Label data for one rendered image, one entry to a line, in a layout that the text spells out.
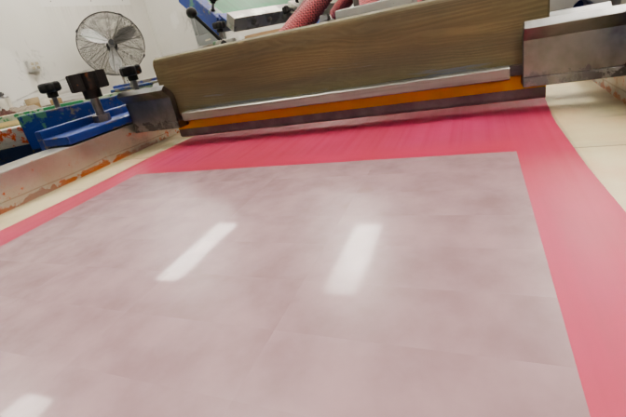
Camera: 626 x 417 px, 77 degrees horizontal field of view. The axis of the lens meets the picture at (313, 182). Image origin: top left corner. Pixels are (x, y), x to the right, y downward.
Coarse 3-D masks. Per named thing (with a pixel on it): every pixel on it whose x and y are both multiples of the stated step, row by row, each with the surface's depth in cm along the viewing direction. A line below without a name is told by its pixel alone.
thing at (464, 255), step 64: (384, 128) 38; (448, 128) 34; (512, 128) 30; (320, 192) 26; (384, 192) 24; (448, 192) 22; (512, 192) 21; (576, 192) 20; (192, 256) 21; (256, 256) 20; (320, 256) 19; (384, 256) 18; (448, 256) 17; (512, 256) 16; (576, 256) 15; (128, 320) 17; (192, 320) 16; (256, 320) 15; (320, 320) 15; (384, 320) 14; (448, 320) 13; (512, 320) 13; (576, 320) 12; (64, 384) 14; (128, 384) 13; (192, 384) 13; (256, 384) 12; (320, 384) 12; (384, 384) 12; (448, 384) 11; (512, 384) 11; (576, 384) 10
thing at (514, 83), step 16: (512, 80) 35; (384, 96) 40; (400, 96) 39; (416, 96) 38; (432, 96) 38; (448, 96) 37; (272, 112) 44; (288, 112) 44; (304, 112) 43; (320, 112) 42
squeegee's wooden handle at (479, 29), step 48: (432, 0) 34; (480, 0) 33; (528, 0) 32; (240, 48) 42; (288, 48) 40; (336, 48) 38; (384, 48) 37; (432, 48) 35; (480, 48) 34; (192, 96) 46; (240, 96) 44
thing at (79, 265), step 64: (320, 128) 43; (128, 192) 34; (192, 192) 31; (256, 192) 28; (0, 256) 26; (64, 256) 24; (128, 256) 23; (0, 320) 19; (64, 320) 18; (0, 384) 15
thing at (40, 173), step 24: (624, 96) 31; (72, 144) 43; (96, 144) 45; (120, 144) 48; (144, 144) 51; (0, 168) 37; (24, 168) 38; (48, 168) 40; (72, 168) 42; (96, 168) 45; (0, 192) 36; (24, 192) 38; (48, 192) 40
